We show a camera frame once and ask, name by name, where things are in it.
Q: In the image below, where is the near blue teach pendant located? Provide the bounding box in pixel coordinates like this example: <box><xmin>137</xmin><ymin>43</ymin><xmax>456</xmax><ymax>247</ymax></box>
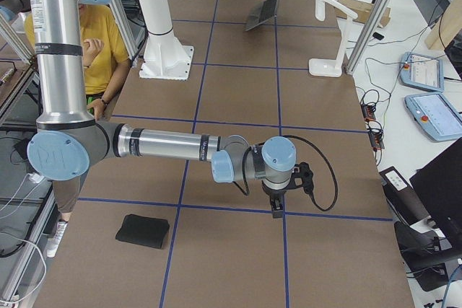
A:
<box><xmin>404</xmin><ymin>92</ymin><xmax>461</xmax><ymax>141</ymax></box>

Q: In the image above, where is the orange black usb hub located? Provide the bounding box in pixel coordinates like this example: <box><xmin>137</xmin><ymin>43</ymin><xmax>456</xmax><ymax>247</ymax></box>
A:
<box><xmin>361</xmin><ymin>105</ymin><xmax>376</xmax><ymax>122</ymax></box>

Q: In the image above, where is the brown cardboard box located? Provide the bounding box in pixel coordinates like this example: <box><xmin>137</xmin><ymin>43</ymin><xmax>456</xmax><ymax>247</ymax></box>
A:
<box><xmin>338</xmin><ymin>0</ymin><xmax>391</xmax><ymax>27</ymax></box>

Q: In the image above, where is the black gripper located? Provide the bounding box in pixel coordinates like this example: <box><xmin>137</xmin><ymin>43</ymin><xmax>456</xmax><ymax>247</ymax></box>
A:
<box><xmin>261</xmin><ymin>180</ymin><xmax>287</xmax><ymax>218</ymax></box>

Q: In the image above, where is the grey laptop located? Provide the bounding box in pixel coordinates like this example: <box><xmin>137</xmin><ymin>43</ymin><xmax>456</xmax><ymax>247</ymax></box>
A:
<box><xmin>245</xmin><ymin>0</ymin><xmax>279</xmax><ymax>32</ymax></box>

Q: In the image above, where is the black monitor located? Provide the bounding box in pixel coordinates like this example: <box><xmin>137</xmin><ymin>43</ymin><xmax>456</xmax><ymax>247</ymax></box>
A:
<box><xmin>410</xmin><ymin>139</ymin><xmax>461</xmax><ymax>247</ymax></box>

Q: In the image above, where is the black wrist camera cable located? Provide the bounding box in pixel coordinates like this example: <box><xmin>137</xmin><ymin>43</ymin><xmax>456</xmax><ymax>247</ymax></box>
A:
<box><xmin>232</xmin><ymin>135</ymin><xmax>339</xmax><ymax>212</ymax></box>

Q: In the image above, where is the black mouse pad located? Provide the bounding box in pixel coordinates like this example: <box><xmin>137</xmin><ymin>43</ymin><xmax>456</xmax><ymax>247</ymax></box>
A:
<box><xmin>115</xmin><ymin>214</ymin><xmax>170</xmax><ymax>249</ymax></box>

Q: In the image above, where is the white desk lamp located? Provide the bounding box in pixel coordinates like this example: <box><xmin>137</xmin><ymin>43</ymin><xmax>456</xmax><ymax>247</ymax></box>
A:
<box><xmin>308</xmin><ymin>0</ymin><xmax>359</xmax><ymax>78</ymax></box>

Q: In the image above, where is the small black square device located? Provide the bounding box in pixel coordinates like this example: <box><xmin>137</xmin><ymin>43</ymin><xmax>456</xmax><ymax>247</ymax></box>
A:
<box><xmin>372</xmin><ymin>32</ymin><xmax>384</xmax><ymax>40</ymax></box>

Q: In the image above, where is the person in yellow shirt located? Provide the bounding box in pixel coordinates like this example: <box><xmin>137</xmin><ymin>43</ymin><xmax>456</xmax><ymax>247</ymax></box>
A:
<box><xmin>46</xmin><ymin>4</ymin><xmax>131</xmax><ymax>258</ymax></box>

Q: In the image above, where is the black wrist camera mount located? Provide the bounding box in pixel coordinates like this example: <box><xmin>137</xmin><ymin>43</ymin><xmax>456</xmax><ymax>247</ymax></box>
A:
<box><xmin>288</xmin><ymin>162</ymin><xmax>314</xmax><ymax>196</ymax></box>

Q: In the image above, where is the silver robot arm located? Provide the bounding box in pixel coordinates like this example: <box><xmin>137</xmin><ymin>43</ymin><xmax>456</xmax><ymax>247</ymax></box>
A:
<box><xmin>27</xmin><ymin>0</ymin><xmax>296</xmax><ymax>218</ymax></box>

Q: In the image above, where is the black power adapter box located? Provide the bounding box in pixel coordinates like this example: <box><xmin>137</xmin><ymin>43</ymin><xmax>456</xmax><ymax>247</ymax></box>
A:
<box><xmin>379</xmin><ymin>167</ymin><xmax>430</xmax><ymax>225</ymax></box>

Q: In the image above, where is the far blue teach pendant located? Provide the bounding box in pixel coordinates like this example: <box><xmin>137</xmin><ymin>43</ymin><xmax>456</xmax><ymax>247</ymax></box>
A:
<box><xmin>400</xmin><ymin>52</ymin><xmax>444</xmax><ymax>92</ymax></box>

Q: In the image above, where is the blue teach pendant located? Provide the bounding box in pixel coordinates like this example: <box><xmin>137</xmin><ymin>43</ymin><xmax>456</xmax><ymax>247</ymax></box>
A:
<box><xmin>400</xmin><ymin>52</ymin><xmax>444</xmax><ymax>92</ymax></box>
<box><xmin>404</xmin><ymin>92</ymin><xmax>461</xmax><ymax>141</ymax></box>

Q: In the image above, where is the aluminium frame post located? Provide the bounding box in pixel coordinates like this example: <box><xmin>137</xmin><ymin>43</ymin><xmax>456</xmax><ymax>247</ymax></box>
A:
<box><xmin>345</xmin><ymin>0</ymin><xmax>390</xmax><ymax>75</ymax></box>

